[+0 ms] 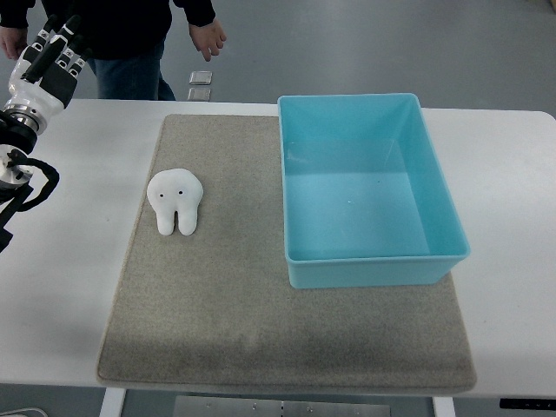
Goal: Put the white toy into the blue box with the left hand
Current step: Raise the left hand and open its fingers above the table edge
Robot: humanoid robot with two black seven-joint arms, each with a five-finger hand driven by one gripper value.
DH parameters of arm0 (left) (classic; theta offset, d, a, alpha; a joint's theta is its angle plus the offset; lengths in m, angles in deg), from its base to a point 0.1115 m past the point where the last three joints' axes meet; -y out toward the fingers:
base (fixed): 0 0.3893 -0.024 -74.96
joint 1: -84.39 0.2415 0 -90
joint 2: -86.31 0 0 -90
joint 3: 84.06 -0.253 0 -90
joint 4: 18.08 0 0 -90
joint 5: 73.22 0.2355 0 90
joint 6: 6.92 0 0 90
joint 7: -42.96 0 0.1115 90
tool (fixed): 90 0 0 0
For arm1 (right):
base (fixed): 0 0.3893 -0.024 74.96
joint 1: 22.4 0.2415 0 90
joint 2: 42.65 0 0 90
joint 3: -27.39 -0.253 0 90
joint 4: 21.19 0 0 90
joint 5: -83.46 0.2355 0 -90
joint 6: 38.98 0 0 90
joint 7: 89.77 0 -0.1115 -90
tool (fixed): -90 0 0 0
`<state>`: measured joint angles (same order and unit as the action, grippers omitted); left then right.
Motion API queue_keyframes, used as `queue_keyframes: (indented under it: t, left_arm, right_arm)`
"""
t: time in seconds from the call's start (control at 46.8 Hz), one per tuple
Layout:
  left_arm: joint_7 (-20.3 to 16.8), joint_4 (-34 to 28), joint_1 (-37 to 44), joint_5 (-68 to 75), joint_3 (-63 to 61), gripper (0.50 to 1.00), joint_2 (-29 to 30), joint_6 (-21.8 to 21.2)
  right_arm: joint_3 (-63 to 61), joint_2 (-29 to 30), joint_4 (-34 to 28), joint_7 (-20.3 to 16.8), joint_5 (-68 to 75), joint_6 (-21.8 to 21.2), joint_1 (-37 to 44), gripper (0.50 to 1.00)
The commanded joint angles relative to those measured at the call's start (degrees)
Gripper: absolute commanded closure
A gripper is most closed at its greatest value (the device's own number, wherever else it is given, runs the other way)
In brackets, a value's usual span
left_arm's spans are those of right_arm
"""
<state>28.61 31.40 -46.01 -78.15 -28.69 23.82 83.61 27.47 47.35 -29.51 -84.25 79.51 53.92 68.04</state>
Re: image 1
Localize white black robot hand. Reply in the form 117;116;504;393
9;15;92;109

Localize person's right hand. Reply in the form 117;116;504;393
1;26;28;61

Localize person's left hand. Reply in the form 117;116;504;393
189;18;227;62

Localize white tooth plush toy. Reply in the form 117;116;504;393
147;169;203;236

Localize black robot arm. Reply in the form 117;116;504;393
1;110;60;251

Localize blue plastic box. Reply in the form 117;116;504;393
277;93;470;288

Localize lower metal floor plate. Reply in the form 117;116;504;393
188;87;211;102

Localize person in dark clothes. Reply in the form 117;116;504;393
1;1;216;101

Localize beige felt mat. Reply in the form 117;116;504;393
96;115;476;394

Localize white table leg left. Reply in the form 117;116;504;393
99;387;127;417

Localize white table leg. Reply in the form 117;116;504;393
99;387;127;417
432;397;456;417

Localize metal table crossbar plate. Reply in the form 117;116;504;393
173;395;391;417

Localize white table leg right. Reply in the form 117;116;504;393
432;397;456;417

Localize black table control panel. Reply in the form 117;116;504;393
499;398;556;411

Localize white cable on floor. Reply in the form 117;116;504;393
0;407;47;417

